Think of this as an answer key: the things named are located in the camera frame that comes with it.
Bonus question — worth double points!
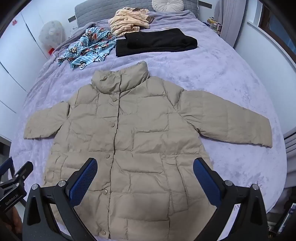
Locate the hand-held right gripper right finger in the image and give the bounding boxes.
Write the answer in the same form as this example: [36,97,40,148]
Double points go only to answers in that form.
[193,158,270,241]

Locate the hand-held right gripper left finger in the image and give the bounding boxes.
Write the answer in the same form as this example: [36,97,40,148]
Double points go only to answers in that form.
[22,158,99,241]

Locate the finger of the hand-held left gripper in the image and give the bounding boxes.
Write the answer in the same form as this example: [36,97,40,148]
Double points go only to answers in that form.
[0,158,13,180]
[14,161,34,184]

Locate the beige puffer jacket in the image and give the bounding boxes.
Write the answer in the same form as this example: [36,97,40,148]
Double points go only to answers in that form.
[23,61,273,235]

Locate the person's left hand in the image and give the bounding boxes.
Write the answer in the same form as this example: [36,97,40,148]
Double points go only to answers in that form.
[5,206,23,235]

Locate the grey ribbed panel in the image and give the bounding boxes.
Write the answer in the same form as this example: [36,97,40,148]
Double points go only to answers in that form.
[284,132,296,186]

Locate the blue white box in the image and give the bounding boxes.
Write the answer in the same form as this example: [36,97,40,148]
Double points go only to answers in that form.
[277,202,296,234]

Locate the purple plush blanket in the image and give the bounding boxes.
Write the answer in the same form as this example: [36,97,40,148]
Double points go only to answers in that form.
[22,10,288,241]

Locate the white wardrobe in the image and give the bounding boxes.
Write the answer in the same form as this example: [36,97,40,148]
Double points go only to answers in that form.
[0,9,77,139]

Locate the blue monkey print cloth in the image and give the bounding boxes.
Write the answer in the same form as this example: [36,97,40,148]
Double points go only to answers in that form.
[57,27,118,70]

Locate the covered standing fan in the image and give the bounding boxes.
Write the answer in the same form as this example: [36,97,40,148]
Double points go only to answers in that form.
[38,20,67,50]

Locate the black folded garment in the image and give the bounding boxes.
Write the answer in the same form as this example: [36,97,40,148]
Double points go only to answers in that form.
[115,28,198,58]

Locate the small colourful boxes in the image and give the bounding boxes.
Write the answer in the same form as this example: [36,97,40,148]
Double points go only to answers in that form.
[207,17,222,35]

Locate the yellow striped garment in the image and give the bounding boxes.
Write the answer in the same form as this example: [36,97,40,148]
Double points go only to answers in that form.
[108,7,155,37]

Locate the pale purple curtain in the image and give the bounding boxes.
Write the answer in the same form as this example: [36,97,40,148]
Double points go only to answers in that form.
[214,0,249,47]

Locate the dark framed window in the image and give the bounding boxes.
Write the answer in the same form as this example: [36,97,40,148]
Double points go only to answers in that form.
[259,0,296,61]

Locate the grey quilted headboard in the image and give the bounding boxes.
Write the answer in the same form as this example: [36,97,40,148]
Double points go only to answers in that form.
[74,0,200,28]

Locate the round white cushion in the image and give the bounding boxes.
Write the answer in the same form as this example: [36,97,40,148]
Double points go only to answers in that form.
[151,0,184,13]

